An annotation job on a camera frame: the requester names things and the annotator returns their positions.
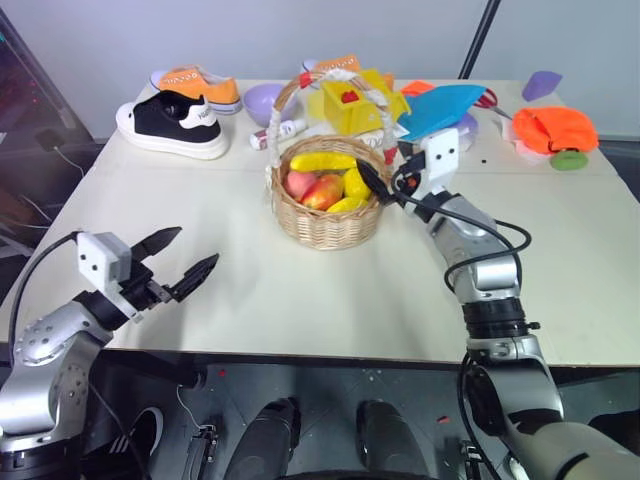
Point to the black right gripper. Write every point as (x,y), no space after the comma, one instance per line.
(414,184)

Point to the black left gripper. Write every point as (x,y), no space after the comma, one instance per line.
(142,289)

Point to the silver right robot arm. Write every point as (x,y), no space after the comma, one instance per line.
(492,280)

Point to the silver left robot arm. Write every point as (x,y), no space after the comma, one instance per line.
(45,360)

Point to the short yellow banana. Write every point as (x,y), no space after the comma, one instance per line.
(356,186)

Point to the small yellow banana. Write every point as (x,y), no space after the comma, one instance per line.
(347,204)

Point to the yellow plastic container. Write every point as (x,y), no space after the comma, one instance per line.
(350,117)

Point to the long yellow banana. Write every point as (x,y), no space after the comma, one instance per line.
(322,161)

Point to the red yellow apple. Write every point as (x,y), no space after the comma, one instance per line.
(325,195)

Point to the blue paper piece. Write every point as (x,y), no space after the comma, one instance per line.
(440,107)

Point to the small red block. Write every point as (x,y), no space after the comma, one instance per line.
(349,96)

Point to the small orange cloth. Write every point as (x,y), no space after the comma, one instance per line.
(416,87)

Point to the pink peach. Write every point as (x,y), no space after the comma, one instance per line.
(299,184)

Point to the white bottle with red label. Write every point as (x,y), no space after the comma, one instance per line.
(287,129)

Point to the orange white sneaker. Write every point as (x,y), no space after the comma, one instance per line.
(220,92)
(337,64)

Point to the white crumpled paper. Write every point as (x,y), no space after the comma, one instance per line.
(507,130)

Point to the black white sneaker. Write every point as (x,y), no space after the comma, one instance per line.
(165,125)

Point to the purple plastic bowl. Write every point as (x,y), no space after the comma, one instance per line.
(262,102)

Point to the black tripod leg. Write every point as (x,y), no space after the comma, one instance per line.
(477,40)

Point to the large orange cloth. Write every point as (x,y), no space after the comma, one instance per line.
(555,127)

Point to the purple cone shaped object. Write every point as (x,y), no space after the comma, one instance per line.
(540,84)

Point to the small black square device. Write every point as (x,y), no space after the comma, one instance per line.
(49,140)

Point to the black shoe with white stripes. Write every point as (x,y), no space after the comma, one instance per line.
(145,432)

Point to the green round lid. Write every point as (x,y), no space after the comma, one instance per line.
(569,160)

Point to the dark rounded shape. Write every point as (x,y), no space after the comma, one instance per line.
(392,442)
(265,440)

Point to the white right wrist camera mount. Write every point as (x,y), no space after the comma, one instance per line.
(442,155)

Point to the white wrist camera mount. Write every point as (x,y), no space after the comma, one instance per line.
(442,155)
(100,260)

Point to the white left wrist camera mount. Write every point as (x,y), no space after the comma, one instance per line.
(100,260)

